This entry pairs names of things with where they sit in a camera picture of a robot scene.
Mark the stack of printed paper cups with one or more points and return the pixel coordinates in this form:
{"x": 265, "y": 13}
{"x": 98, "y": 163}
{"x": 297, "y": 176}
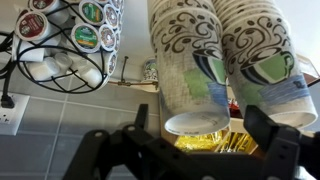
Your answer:
{"x": 180, "y": 6}
{"x": 266, "y": 60}

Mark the white wall outlet with plug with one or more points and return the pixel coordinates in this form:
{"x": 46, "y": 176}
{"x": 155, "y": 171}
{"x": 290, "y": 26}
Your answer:
{"x": 13, "y": 115}

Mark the small printed paper cup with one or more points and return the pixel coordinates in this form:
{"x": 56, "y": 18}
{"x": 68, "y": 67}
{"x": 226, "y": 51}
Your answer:
{"x": 150, "y": 70}

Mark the green label coffee pod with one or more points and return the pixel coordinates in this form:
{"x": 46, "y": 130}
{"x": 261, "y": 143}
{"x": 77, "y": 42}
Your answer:
{"x": 86, "y": 37}
{"x": 92, "y": 12}

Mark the red packet pile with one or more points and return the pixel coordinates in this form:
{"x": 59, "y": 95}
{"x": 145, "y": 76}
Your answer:
{"x": 235, "y": 108}

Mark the printed paper coffee cup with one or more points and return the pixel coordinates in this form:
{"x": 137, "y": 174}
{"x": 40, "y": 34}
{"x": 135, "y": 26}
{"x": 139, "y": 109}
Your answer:
{"x": 190, "y": 83}

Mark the red label coffee pod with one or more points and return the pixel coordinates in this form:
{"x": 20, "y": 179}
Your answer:
{"x": 31, "y": 26}

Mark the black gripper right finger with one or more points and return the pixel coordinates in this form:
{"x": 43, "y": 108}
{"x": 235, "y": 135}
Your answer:
{"x": 280, "y": 146}

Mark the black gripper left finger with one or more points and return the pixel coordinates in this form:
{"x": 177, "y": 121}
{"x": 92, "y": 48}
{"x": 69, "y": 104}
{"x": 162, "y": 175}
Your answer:
{"x": 100, "y": 153}

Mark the yellow packet pile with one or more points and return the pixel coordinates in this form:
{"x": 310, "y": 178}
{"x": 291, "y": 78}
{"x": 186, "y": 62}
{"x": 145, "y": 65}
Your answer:
{"x": 200, "y": 141}

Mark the brown label coffee pod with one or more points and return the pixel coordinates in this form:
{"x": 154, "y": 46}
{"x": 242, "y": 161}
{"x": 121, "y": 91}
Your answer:
{"x": 107, "y": 37}
{"x": 110, "y": 16}

